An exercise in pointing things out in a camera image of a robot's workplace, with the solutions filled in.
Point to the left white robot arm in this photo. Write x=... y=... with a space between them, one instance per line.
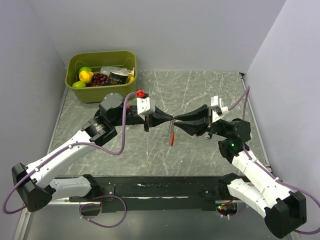
x=37 y=183

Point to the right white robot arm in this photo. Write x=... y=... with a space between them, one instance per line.
x=282 y=209

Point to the yellow toy banana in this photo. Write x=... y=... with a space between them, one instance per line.
x=130 y=79

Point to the green toy lime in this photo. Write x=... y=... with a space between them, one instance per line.
x=79 y=84

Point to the black tin can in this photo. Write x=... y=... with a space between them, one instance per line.
x=118 y=77

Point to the purple toy grapes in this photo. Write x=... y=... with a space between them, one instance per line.
x=98 y=80

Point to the green toy apple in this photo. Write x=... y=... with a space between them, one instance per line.
x=85 y=68

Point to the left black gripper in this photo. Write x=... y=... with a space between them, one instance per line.
x=162 y=116

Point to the olive green plastic bin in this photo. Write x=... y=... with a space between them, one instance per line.
x=96 y=60

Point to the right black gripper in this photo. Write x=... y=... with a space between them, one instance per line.
x=199 y=128

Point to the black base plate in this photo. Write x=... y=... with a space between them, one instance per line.
x=150 y=193

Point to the yellow toy pear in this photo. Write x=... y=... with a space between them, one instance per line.
x=86 y=76

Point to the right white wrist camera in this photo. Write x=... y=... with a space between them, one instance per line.
x=217 y=110

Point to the clear plastic bottle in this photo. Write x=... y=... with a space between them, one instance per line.
x=107 y=69

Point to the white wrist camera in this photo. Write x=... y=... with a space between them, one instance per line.
x=217 y=110
x=145 y=105

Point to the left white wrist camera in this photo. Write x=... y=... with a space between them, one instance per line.
x=145 y=105

